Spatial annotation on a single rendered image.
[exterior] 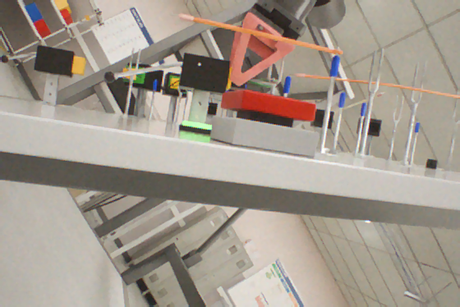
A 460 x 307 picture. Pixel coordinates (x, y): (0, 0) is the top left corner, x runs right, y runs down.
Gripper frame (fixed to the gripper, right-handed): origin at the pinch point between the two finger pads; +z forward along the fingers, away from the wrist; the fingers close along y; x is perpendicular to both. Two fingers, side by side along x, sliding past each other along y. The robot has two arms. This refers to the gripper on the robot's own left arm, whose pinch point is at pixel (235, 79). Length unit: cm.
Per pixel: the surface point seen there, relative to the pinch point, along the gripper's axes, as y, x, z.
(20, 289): 3.8, 7.8, 39.2
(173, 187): -17.9, 0.1, 13.0
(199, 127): -8.0, 0.7, 7.6
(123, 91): 95, 24, 11
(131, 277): 82, -13, 59
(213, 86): -2.2, 1.7, 2.5
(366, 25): 303, -84, -152
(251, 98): -27.9, 0.1, 4.6
